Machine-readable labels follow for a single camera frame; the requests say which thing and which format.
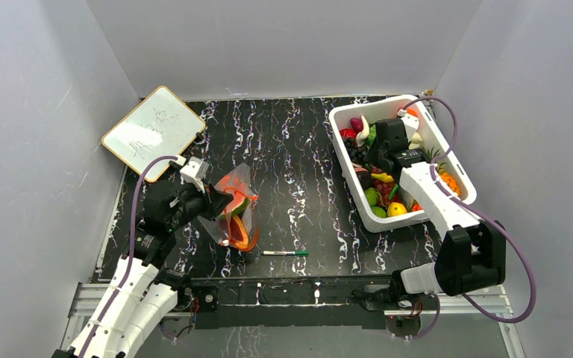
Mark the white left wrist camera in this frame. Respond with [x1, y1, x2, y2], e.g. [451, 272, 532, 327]
[180, 157, 209, 193]

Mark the green capped marker pen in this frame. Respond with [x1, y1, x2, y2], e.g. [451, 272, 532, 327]
[261, 251, 309, 257]

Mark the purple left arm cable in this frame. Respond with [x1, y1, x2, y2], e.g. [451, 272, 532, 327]
[76, 155, 184, 358]

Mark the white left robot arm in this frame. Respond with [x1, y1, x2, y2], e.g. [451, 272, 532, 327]
[53, 180, 234, 357]

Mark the yellow banana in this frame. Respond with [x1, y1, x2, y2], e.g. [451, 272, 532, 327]
[371, 172, 395, 183]

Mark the white plastic bin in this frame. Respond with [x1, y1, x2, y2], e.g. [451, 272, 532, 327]
[328, 95, 479, 238]

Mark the purple onion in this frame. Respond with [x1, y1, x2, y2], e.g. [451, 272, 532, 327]
[350, 117, 364, 134]

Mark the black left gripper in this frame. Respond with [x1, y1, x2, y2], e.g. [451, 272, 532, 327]
[167, 178, 234, 231]

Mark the pineapple toy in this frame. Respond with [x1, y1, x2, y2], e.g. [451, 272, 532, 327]
[426, 146, 462, 198]

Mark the red apple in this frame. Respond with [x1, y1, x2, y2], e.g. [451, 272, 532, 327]
[339, 128, 357, 139]

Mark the white garlic wedge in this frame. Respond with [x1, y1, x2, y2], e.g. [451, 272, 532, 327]
[356, 115, 370, 147]

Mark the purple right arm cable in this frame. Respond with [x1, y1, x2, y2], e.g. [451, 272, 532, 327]
[400, 96, 538, 324]

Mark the small whiteboard yellow frame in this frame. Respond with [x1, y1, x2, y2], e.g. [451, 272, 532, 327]
[101, 86, 206, 183]

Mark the dark grape bunch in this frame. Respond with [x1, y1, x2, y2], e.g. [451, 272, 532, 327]
[342, 137, 368, 166]

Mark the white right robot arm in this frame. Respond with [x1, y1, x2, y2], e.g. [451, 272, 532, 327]
[367, 116, 506, 309]

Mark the orange papaya slice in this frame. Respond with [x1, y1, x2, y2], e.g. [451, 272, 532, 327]
[228, 216, 258, 251]

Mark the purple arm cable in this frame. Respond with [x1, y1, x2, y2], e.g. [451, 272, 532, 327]
[76, 155, 184, 358]
[400, 96, 538, 324]

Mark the clear zip bag orange zipper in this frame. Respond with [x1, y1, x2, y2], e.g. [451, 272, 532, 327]
[199, 163, 259, 251]

